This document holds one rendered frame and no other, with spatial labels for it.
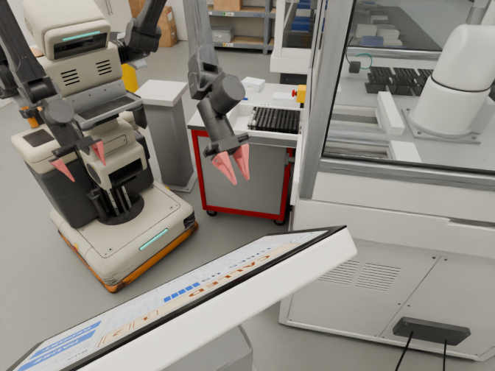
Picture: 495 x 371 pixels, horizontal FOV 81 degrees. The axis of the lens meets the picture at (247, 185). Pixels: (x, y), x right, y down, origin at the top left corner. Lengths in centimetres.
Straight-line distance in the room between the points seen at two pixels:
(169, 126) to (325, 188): 139
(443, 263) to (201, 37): 99
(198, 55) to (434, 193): 69
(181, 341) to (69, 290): 166
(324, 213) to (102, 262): 117
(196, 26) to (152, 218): 122
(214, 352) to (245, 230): 151
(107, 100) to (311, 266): 104
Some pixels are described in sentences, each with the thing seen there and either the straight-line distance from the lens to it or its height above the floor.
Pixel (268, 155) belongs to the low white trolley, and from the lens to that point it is 160.
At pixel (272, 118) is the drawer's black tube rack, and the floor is 90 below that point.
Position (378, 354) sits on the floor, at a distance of 174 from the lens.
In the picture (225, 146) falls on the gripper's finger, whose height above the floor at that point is 118.
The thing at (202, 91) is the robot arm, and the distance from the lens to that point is 69.
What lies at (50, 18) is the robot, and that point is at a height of 134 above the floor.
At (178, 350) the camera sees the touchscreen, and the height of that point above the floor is 118.
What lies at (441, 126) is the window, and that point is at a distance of 79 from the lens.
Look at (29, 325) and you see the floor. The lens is 201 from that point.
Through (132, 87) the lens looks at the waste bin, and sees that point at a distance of 389.
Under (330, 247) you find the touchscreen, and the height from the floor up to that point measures 119.
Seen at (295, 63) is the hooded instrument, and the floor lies 87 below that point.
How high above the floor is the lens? 154
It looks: 42 degrees down
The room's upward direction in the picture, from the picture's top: straight up
